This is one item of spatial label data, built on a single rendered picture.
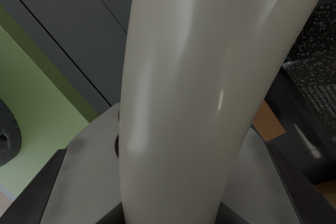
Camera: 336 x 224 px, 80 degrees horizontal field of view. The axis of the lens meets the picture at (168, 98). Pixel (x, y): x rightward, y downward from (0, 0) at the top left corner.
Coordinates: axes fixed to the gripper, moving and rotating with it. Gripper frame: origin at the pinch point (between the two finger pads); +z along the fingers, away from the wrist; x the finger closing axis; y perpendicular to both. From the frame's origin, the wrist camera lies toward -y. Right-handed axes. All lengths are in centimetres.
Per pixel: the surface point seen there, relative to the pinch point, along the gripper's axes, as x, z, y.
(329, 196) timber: 98, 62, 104
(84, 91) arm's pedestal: -15.5, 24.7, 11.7
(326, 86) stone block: 39, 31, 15
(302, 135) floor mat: 82, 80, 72
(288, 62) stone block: 32, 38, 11
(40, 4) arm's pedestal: -25.7, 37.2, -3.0
